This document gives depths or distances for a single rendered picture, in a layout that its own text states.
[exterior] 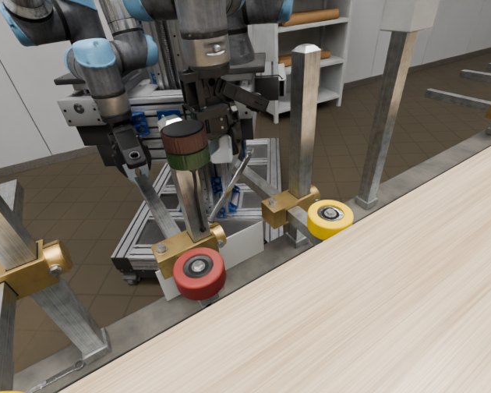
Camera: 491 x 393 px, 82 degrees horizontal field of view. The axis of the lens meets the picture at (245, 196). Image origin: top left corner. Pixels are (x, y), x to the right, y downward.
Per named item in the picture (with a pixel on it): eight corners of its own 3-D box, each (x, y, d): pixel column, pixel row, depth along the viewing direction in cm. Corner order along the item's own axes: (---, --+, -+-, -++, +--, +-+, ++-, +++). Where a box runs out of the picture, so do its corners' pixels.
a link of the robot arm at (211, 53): (215, 30, 49) (238, 34, 43) (218, 59, 52) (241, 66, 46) (174, 37, 46) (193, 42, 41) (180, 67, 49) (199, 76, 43)
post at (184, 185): (206, 303, 70) (155, 117, 41) (219, 296, 71) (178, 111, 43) (213, 314, 68) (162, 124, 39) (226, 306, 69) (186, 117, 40)
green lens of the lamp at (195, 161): (163, 157, 41) (159, 144, 40) (200, 145, 43) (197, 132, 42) (177, 175, 37) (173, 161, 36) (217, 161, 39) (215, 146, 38)
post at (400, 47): (354, 202, 85) (387, 30, 58) (365, 196, 87) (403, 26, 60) (365, 210, 82) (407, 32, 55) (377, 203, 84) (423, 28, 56)
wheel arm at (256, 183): (223, 167, 86) (220, 154, 83) (232, 164, 87) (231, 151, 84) (326, 259, 55) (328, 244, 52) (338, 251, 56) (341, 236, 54)
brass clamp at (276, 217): (260, 217, 67) (259, 200, 64) (304, 196, 72) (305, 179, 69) (275, 231, 62) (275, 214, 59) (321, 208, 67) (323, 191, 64)
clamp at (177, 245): (157, 263, 56) (150, 245, 53) (217, 235, 61) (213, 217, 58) (166, 282, 52) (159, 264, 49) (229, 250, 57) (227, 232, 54)
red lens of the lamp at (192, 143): (158, 142, 40) (154, 127, 38) (197, 130, 42) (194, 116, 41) (172, 158, 36) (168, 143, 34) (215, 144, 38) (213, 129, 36)
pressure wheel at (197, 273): (180, 300, 52) (164, 258, 45) (218, 279, 55) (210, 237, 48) (197, 336, 46) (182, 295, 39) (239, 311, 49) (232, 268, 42)
